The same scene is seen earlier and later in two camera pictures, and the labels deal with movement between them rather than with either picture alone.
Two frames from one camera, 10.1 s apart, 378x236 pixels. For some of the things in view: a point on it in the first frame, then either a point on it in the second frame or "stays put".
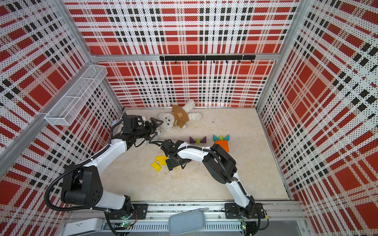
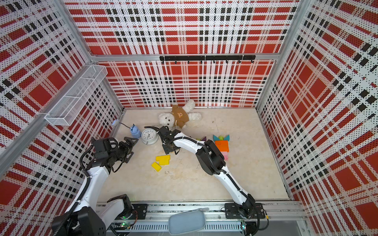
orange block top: (222, 143) stays put
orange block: (224, 146) stays put
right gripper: (171, 165) -> (166, 150)
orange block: (226, 148) stays put
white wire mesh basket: (63, 113) stays put
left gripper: (150, 129) -> (126, 148)
